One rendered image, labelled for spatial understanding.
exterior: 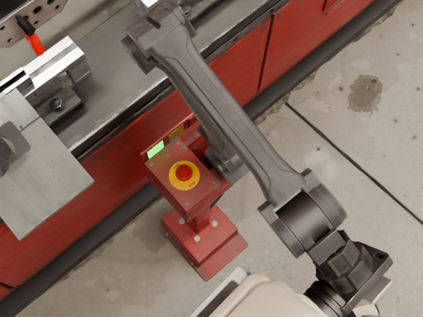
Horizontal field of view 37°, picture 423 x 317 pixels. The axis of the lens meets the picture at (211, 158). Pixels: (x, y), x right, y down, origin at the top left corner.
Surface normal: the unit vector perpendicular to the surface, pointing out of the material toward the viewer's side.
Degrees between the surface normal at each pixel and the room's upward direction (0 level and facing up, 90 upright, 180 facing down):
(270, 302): 42
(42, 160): 0
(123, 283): 0
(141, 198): 0
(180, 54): 22
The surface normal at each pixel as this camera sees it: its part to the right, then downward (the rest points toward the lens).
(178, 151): 0.01, -0.32
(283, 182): 0.07, 0.04
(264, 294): -0.40, -0.75
